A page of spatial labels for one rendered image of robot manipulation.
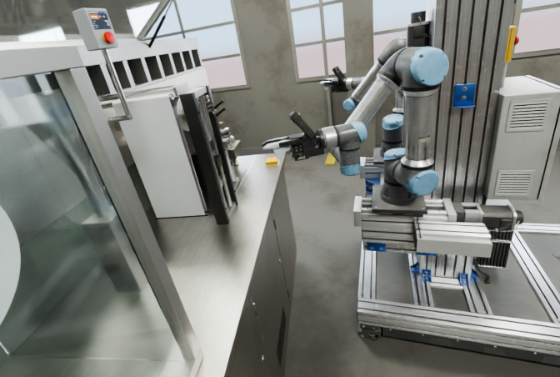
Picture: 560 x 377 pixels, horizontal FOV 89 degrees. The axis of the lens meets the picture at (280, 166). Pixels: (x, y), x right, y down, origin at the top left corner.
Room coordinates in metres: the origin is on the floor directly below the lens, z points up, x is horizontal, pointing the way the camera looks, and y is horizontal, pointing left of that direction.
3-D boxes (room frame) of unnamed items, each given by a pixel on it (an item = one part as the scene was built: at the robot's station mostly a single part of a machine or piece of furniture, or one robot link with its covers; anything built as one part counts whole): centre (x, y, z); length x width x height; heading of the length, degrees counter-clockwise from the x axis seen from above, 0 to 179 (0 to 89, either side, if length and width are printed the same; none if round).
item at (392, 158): (1.11, -0.51, 0.98); 0.13 x 0.12 x 0.14; 5
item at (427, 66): (0.99, -0.52, 1.19); 0.15 x 0.12 x 0.55; 5
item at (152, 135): (1.15, 0.52, 1.17); 0.34 x 0.05 x 0.54; 79
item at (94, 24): (0.91, 0.43, 1.66); 0.07 x 0.07 x 0.10; 67
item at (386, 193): (1.12, -0.51, 0.87); 0.15 x 0.15 x 0.10
